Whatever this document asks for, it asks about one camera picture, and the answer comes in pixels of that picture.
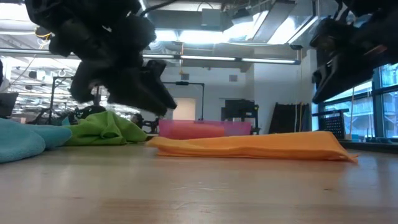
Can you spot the red plastic basket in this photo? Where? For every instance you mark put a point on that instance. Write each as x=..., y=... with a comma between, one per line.
x=236, y=129

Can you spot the black equipment rack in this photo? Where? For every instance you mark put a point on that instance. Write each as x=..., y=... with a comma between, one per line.
x=239, y=109

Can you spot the black gantry frame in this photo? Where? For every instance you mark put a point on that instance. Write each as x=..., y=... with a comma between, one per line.
x=202, y=99
x=53, y=93

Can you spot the grey ceiling box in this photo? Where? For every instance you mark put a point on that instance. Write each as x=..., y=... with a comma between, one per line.
x=211, y=18

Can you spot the black perforated metal stand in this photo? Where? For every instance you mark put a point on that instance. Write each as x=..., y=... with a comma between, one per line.
x=334, y=124

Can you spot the long light strip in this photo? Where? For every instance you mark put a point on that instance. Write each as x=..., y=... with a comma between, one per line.
x=205, y=58

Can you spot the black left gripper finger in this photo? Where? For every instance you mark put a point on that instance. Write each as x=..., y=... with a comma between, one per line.
x=140, y=96
x=161, y=81

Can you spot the black boards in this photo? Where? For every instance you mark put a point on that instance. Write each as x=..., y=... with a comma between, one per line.
x=287, y=118

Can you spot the black dome camera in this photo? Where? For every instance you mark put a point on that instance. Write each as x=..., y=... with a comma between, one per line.
x=296, y=47

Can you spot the green microfiber towel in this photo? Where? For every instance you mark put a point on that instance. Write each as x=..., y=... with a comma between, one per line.
x=105, y=130

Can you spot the dark monitor screen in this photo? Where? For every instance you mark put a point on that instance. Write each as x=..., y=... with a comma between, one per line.
x=7, y=104

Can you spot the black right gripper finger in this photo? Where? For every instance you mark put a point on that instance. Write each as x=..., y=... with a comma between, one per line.
x=342, y=77
x=323, y=73

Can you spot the light blue tagged towel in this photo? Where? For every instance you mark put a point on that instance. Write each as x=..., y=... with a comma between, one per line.
x=21, y=140

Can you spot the person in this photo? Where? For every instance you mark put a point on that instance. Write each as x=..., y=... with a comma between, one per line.
x=137, y=119
x=90, y=111

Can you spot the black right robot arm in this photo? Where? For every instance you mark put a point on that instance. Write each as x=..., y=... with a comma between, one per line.
x=373, y=7

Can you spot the orange microfiber towel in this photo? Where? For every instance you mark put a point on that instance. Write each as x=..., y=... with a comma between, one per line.
x=248, y=146

